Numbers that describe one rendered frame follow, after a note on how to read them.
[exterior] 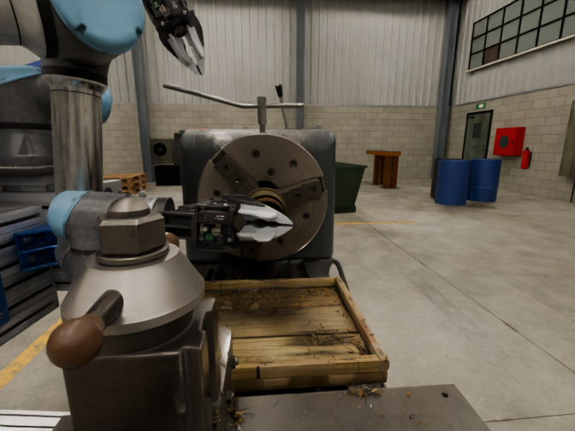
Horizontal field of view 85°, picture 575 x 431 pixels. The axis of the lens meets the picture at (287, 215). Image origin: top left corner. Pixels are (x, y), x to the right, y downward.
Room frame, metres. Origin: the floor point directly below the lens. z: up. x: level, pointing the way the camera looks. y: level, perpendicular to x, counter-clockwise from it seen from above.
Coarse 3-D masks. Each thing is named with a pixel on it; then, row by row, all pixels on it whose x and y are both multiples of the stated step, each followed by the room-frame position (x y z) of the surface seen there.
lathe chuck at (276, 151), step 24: (240, 144) 0.75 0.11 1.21; (264, 144) 0.75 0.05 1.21; (288, 144) 0.76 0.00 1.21; (264, 168) 0.75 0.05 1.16; (288, 168) 0.76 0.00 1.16; (312, 168) 0.76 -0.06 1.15; (216, 192) 0.75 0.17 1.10; (240, 216) 0.75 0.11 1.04; (288, 216) 0.76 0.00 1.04; (312, 216) 0.76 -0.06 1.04; (288, 240) 0.76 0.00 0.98
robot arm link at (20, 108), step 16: (0, 80) 0.76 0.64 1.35; (16, 80) 0.77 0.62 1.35; (32, 80) 0.80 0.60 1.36; (0, 96) 0.76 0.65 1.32; (16, 96) 0.77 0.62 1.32; (32, 96) 0.79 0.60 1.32; (48, 96) 0.81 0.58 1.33; (0, 112) 0.75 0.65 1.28; (16, 112) 0.76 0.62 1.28; (32, 112) 0.79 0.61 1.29; (48, 112) 0.82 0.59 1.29
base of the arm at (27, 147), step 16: (0, 128) 0.75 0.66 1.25; (16, 128) 0.76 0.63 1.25; (32, 128) 0.78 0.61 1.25; (48, 128) 0.82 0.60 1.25; (0, 144) 0.75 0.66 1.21; (16, 144) 0.75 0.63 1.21; (32, 144) 0.77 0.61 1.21; (48, 144) 0.80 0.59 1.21; (0, 160) 0.74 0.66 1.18; (16, 160) 0.74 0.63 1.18; (32, 160) 0.76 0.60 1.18; (48, 160) 0.79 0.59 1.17
